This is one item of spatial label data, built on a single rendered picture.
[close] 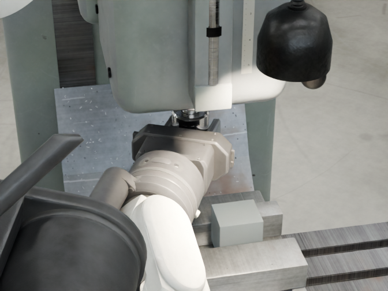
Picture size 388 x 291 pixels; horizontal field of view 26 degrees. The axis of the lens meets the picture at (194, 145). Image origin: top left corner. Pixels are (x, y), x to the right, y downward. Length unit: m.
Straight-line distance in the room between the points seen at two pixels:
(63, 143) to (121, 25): 0.45
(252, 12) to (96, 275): 0.44
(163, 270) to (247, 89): 0.24
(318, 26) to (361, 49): 3.39
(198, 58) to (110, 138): 0.58
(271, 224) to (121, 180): 0.37
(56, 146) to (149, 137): 0.57
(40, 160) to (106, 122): 0.99
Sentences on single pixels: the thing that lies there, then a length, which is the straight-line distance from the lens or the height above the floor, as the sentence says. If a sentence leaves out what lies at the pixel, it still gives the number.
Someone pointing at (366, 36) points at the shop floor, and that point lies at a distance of 4.32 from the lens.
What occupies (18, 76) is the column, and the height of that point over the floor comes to 1.15.
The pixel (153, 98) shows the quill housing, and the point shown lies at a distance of 0.91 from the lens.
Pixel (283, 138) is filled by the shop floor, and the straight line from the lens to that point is 3.40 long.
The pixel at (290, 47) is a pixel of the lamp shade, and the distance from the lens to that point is 0.78.
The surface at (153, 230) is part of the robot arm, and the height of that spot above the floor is 1.28.
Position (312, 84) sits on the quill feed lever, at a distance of 0.95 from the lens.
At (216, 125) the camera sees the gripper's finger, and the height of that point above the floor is 1.24.
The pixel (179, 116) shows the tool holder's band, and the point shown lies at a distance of 1.02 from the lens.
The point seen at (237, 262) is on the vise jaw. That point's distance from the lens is 1.11.
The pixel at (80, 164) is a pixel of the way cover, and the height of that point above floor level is 1.00.
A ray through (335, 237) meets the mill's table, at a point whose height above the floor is 0.96.
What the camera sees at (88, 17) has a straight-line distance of 1.07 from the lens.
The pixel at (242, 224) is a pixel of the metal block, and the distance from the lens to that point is 1.12.
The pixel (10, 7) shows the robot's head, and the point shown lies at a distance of 0.55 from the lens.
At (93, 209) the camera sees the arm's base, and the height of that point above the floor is 1.46.
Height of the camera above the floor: 1.78
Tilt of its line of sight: 32 degrees down
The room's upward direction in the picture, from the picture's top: straight up
